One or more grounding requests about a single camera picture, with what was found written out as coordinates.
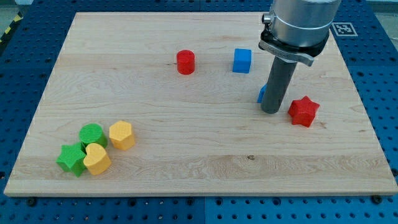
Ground yellow heart block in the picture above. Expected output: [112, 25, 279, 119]
[83, 143, 111, 175]

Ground wooden board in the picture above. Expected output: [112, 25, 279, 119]
[4, 12, 397, 197]

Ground black silver tool clamp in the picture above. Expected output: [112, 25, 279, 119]
[259, 30, 330, 67]

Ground green cylinder block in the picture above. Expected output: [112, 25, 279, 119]
[78, 123, 108, 148]

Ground white fiducial marker tag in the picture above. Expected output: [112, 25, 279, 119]
[331, 22, 358, 37]

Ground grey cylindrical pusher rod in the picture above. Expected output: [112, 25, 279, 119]
[261, 57, 297, 114]

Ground blue block behind rod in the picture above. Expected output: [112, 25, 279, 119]
[257, 84, 267, 103]

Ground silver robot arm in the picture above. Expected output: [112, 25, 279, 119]
[259, 0, 341, 114]

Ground red cylinder block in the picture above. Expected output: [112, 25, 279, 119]
[177, 50, 195, 75]

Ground yellow hexagon block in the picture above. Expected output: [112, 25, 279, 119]
[109, 121, 136, 151]

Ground blue cube block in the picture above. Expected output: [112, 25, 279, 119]
[233, 49, 252, 73]

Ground red star block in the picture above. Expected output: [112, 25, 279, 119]
[288, 96, 320, 128]

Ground green star block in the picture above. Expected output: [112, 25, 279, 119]
[55, 142, 86, 177]

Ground black yellow hazard tape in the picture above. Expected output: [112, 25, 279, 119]
[1, 11, 24, 45]

